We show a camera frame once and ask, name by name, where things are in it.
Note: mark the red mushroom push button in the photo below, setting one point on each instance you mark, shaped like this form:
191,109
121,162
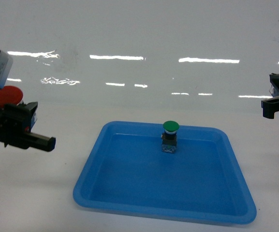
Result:
10,95

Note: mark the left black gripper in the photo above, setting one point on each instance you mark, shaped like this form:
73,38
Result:
16,122

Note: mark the blue plastic tray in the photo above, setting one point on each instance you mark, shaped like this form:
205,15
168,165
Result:
128,173

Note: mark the green mushroom push button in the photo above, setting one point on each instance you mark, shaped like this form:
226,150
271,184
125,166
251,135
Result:
169,136

